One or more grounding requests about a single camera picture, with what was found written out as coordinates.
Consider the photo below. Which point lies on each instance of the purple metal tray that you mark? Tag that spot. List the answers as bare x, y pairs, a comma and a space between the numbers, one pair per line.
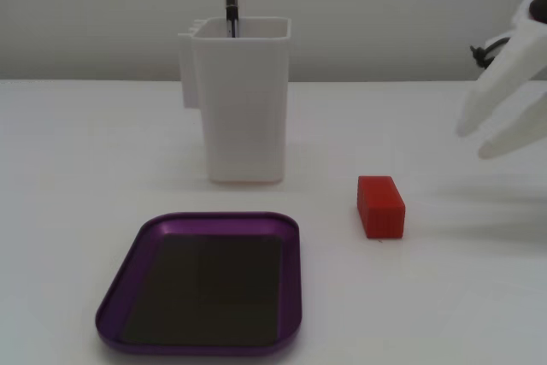
201, 288

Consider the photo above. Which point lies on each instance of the white plastic container box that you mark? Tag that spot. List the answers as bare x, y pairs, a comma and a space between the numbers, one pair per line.
243, 117

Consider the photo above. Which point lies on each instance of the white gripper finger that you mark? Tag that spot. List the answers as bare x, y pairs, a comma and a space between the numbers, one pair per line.
500, 87
521, 125

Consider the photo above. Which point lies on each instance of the red rectangular cube block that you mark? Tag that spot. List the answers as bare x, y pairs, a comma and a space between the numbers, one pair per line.
382, 211

